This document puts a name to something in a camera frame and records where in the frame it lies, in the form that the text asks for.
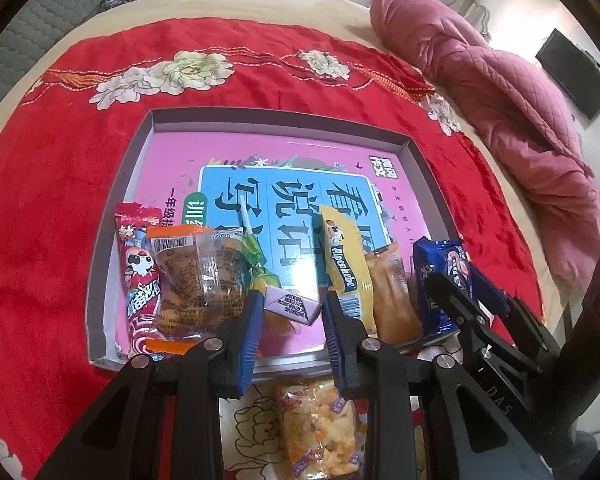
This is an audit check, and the red panda candy pack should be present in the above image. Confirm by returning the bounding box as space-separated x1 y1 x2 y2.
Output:
114 203 162 358

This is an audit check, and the blue Oreo cookie pack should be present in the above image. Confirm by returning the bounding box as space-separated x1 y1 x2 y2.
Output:
413 236 474 336

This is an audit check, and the orange-edged clear biscuit bag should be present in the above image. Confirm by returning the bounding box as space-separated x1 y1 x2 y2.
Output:
145 224 247 356

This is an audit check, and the yellow Alpenliebe candy pack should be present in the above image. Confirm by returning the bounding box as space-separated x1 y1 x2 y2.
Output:
320 206 377 337

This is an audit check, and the yellow rice cracker bag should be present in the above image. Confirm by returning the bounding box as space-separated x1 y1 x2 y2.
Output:
276 379 361 479

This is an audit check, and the black television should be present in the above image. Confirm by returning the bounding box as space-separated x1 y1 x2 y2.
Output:
535 29 600 120

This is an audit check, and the pink book in tray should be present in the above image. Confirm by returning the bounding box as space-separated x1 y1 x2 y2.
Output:
114 130 429 358

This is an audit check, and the grey quilted headboard cover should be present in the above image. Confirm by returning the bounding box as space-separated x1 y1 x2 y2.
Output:
0 0 102 102

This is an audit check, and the pink quilted duvet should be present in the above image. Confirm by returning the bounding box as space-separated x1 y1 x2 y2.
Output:
370 0 600 289

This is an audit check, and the corn shaped lollipop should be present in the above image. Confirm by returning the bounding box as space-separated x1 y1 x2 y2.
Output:
239 195 294 336

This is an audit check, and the orange clear snack pack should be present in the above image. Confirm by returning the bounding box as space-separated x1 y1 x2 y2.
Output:
365 243 422 344

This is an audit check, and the red floral blanket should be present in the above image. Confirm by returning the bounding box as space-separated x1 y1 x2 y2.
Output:
0 18 543 479

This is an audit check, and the small purple candy box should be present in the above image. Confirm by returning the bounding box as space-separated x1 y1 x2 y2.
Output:
264 285 321 326

